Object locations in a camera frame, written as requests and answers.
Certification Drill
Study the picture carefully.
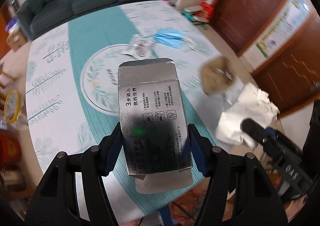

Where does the white paper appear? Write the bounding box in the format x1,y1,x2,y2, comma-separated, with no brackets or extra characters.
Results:
215,83,279,149

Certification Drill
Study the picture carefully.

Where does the silver cardboard box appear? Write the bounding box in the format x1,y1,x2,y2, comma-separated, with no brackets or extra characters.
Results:
118,58,193,194

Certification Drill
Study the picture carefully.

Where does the brown crumpled paper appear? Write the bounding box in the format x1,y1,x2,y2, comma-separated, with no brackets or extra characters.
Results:
200,56,236,96

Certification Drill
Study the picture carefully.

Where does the teal patterned tablecloth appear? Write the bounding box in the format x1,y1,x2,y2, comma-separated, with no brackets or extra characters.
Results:
24,0,251,225

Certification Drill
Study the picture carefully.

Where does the blue face mask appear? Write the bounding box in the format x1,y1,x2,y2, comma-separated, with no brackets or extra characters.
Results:
152,29,186,49

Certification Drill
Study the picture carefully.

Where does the brown wooden door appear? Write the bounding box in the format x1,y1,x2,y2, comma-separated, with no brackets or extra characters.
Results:
210,0,286,55

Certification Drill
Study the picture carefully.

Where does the torn white wrapper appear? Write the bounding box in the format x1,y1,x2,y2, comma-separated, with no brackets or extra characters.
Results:
122,34,156,60

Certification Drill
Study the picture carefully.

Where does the wall poster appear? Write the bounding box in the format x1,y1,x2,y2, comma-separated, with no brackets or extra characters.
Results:
256,0,309,58

